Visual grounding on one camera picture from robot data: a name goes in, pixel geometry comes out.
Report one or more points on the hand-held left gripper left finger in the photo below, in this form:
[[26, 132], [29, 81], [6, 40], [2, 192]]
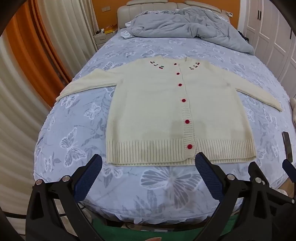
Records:
[[89, 177]]

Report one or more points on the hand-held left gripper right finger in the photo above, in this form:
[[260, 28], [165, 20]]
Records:
[[209, 176]]

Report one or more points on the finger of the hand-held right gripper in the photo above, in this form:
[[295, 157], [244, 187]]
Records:
[[255, 170], [289, 167]]

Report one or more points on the cream knit cardigan red buttons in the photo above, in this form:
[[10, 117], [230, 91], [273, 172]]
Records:
[[150, 104]]

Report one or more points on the black phone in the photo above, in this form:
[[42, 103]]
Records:
[[287, 144]]

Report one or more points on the butterfly print bed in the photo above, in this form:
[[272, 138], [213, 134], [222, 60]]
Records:
[[161, 183]]

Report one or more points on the green cloth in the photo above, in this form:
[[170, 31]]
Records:
[[111, 231]]

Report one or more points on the beige soft object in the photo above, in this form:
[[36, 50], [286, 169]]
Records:
[[293, 106]]

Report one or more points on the white pleated curtain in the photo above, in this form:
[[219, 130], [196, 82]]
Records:
[[69, 27], [16, 120]]

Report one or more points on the dark cloth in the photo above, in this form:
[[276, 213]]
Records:
[[242, 37]]

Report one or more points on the white nightstand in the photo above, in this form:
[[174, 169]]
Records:
[[101, 39]]

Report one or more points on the white wardrobe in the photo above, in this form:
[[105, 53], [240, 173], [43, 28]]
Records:
[[266, 27]]

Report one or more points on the orange curtain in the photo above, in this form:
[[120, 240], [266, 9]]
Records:
[[34, 41]]

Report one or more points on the small white cloth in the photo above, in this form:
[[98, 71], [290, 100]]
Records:
[[126, 34]]

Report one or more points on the yellow box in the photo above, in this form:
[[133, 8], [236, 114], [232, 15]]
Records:
[[109, 30]]

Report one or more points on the grey crumpled duvet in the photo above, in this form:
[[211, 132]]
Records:
[[185, 25]]

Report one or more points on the white pillows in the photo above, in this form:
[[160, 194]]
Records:
[[129, 14]]

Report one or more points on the white wall switch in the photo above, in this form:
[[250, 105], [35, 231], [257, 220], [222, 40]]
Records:
[[105, 9]]

